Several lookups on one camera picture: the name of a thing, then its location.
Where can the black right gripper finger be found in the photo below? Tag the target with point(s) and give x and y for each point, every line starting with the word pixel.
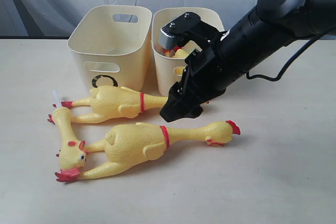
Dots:
pixel 179 108

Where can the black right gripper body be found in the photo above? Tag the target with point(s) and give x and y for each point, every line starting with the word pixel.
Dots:
pixel 202 67

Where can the headless yellow rubber chicken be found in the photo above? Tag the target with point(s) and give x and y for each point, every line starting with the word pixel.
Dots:
pixel 177 53

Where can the large yellow rubber chicken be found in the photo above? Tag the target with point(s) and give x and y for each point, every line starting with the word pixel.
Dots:
pixel 127 145

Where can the yellow rubber chicken red collar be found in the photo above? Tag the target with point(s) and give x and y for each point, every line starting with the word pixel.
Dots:
pixel 109 102

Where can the broken chicken head with squeaker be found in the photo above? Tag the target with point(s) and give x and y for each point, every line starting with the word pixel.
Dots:
pixel 72 154

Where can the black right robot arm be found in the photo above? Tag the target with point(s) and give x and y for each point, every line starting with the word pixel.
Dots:
pixel 222 57

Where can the cream bin black X mark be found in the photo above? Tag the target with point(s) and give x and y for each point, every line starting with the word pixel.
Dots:
pixel 164 65

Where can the cream bin black O mark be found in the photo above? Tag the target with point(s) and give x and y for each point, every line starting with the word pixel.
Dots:
pixel 112 46

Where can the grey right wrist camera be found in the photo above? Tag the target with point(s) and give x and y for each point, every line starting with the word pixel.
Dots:
pixel 179 31

